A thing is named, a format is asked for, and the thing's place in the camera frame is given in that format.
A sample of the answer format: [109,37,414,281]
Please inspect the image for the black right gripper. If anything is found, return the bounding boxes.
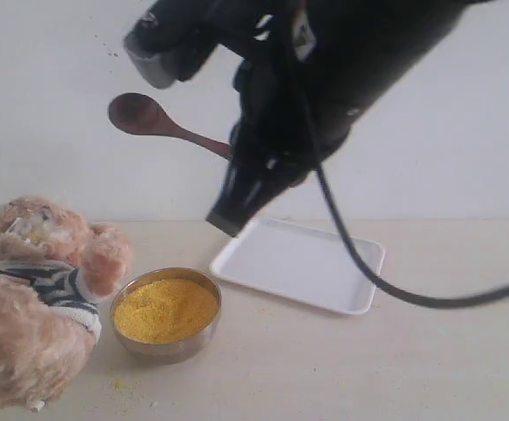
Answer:
[204,56,356,239]

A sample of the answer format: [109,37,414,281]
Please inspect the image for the dark brown wooden spoon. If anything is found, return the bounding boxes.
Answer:
[107,92,232,161]

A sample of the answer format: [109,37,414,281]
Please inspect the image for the beige teddy bear striped shirt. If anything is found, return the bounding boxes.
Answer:
[0,196,132,410]

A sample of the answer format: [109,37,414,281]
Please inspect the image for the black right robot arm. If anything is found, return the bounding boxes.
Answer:
[139,1,472,236]

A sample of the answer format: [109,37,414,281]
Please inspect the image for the white rectangular tray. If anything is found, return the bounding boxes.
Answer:
[210,218,376,316]

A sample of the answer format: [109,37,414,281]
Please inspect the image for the steel bowl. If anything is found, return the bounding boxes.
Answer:
[110,268,222,364]

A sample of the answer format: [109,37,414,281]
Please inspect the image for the yellow millet grains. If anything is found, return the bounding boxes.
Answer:
[114,279,219,344]

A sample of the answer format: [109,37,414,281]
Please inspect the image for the black cable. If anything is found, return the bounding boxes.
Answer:
[276,0,509,310]

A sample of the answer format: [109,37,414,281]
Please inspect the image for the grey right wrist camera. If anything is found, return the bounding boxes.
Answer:
[122,1,218,89]

